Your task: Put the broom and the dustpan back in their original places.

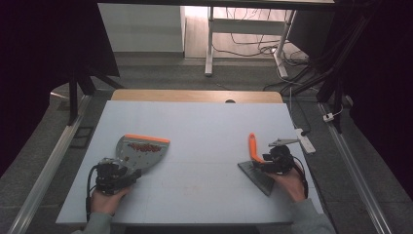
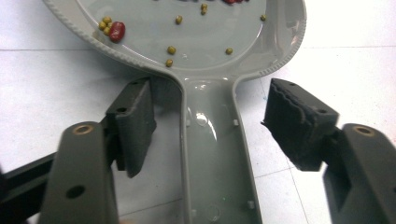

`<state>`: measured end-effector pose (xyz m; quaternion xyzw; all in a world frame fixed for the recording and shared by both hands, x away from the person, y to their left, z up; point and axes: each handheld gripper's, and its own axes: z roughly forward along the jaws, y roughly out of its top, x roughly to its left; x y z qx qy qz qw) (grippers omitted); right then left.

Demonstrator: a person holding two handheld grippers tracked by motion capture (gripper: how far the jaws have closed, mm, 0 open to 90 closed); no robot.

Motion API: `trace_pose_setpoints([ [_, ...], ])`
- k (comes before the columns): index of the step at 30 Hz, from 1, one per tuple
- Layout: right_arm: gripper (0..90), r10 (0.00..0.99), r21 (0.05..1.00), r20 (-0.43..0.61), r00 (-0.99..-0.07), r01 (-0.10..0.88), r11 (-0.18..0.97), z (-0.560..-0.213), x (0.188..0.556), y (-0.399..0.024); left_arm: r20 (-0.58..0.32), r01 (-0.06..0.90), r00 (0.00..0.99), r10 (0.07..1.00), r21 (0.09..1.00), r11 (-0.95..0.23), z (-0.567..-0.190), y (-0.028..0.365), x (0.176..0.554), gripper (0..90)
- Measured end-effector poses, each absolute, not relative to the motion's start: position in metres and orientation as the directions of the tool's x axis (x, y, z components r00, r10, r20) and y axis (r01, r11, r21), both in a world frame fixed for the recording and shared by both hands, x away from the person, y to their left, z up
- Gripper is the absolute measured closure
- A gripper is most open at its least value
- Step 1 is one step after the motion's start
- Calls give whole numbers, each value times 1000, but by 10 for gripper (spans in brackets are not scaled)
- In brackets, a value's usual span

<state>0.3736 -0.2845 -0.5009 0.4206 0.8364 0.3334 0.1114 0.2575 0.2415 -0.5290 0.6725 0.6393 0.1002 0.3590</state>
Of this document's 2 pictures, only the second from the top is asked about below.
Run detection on small red and green beans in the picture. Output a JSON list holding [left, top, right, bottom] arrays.
[[97, 0, 269, 69]]

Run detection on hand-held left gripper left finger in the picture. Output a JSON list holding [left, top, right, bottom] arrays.
[[37, 77, 158, 224]]

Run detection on grey dustpan with orange edge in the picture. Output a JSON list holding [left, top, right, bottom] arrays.
[[41, 0, 308, 224]]

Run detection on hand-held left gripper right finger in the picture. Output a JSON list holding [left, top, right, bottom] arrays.
[[261, 77, 396, 224]]

